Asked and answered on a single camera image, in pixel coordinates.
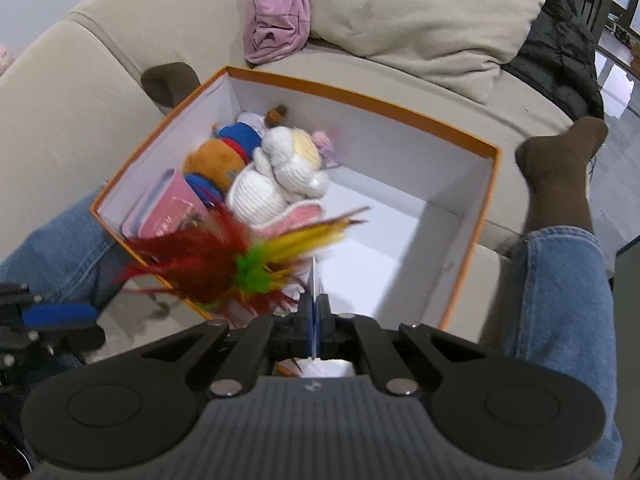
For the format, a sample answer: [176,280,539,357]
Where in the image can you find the pink cloth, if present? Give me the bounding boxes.
[243,0,311,65]

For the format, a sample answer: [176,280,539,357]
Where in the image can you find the beige cushion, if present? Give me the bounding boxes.
[309,0,546,104]

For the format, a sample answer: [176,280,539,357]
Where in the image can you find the colourful feather toy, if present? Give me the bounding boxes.
[117,204,369,320]

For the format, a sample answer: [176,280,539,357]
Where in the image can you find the orange blue plush bear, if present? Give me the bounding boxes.
[182,105,288,208]

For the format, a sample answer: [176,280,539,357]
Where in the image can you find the black puffer jacket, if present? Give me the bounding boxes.
[503,0,604,120]

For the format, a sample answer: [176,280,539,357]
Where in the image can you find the left leg brown sock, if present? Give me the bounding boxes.
[1,62,201,312]

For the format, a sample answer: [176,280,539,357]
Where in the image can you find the white crochet bunny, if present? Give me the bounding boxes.
[226,126,333,238]

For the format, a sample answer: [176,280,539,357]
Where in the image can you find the orange cardboard box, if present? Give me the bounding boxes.
[91,66,501,328]

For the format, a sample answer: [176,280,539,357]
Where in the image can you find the blue patterned card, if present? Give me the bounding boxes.
[293,257,355,378]

